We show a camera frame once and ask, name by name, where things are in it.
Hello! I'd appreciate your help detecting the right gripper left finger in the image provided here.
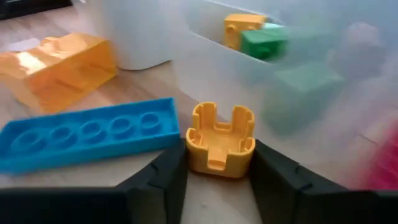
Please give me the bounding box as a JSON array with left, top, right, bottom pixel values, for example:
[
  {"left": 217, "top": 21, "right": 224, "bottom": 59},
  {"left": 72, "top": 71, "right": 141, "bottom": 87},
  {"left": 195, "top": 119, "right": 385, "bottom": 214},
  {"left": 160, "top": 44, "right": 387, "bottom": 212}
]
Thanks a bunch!
[{"left": 116, "top": 139, "right": 188, "bottom": 224}]

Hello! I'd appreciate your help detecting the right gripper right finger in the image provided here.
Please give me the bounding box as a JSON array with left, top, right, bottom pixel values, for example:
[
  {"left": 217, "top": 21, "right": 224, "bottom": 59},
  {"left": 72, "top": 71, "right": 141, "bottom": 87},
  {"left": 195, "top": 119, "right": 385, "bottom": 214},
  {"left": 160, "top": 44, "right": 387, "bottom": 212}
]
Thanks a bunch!
[{"left": 250, "top": 139, "right": 346, "bottom": 224}]

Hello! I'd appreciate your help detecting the small yellow rounded brick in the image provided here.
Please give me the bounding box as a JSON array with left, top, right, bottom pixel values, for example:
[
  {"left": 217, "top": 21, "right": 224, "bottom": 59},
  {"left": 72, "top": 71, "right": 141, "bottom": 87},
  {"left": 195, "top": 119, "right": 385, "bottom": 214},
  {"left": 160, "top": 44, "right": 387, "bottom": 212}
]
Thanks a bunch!
[{"left": 185, "top": 101, "right": 256, "bottom": 179}]

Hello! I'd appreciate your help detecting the long blue plate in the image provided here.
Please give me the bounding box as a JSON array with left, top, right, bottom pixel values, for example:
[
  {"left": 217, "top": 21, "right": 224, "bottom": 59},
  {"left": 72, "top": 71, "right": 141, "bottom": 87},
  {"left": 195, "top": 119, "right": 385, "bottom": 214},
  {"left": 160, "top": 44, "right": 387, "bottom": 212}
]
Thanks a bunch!
[{"left": 0, "top": 97, "right": 182, "bottom": 175}]

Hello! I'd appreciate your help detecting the red studded brick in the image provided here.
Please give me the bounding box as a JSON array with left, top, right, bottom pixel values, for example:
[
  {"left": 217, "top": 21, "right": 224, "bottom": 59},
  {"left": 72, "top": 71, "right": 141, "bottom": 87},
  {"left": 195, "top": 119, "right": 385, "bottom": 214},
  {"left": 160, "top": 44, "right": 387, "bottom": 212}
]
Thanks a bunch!
[{"left": 363, "top": 121, "right": 398, "bottom": 190}]

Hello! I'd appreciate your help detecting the lime green studded brick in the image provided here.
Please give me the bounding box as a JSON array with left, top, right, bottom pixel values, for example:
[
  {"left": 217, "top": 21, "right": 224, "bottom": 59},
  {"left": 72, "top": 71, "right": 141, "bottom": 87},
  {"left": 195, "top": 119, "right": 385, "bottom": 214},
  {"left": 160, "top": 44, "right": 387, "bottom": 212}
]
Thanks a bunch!
[{"left": 264, "top": 60, "right": 345, "bottom": 138}]

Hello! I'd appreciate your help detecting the small dark green brick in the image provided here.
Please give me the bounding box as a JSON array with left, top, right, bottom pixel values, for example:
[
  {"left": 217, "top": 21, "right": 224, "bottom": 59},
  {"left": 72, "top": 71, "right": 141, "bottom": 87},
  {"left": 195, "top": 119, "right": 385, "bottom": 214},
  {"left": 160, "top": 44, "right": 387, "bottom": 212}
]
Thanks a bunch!
[{"left": 240, "top": 27, "right": 289, "bottom": 60}]

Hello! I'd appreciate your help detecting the yellow toy block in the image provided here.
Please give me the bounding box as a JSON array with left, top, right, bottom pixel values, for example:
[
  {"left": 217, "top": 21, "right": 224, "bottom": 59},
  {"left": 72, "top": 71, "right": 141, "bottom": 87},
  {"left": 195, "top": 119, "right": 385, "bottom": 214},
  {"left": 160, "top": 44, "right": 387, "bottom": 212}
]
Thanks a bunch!
[{"left": 0, "top": 32, "right": 118, "bottom": 114}]

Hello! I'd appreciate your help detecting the light blue brick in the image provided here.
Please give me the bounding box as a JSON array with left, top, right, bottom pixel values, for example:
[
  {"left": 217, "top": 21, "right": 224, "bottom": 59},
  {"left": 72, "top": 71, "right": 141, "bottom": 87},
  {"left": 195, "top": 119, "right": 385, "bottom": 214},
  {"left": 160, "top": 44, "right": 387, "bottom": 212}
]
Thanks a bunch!
[{"left": 261, "top": 22, "right": 285, "bottom": 31}]

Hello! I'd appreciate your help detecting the yellow four-stud brick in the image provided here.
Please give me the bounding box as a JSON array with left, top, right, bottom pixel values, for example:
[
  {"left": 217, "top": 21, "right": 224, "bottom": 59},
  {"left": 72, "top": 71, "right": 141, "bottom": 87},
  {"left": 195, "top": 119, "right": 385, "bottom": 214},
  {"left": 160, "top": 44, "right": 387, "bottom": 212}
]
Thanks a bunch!
[{"left": 223, "top": 12, "right": 269, "bottom": 51}]

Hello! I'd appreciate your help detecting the clear plastic bin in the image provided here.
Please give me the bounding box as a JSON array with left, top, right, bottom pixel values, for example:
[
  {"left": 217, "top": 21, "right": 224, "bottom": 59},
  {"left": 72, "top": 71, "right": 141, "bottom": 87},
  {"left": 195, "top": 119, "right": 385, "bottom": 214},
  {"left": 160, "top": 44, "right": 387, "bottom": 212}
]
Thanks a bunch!
[{"left": 172, "top": 0, "right": 398, "bottom": 190}]

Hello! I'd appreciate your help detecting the white plastic bin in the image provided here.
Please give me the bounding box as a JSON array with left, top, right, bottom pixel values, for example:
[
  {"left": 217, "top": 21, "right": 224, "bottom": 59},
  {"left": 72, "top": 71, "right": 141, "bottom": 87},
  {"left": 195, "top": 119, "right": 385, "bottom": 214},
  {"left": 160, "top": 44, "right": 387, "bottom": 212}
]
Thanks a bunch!
[{"left": 90, "top": 0, "right": 200, "bottom": 71}]

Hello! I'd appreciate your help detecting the black aluminium frame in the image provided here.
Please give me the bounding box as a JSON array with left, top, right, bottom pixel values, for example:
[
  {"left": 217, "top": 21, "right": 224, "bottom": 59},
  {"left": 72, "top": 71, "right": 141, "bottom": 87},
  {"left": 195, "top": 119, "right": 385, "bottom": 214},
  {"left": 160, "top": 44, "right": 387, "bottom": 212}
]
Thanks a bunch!
[{"left": 0, "top": 0, "right": 73, "bottom": 20}]

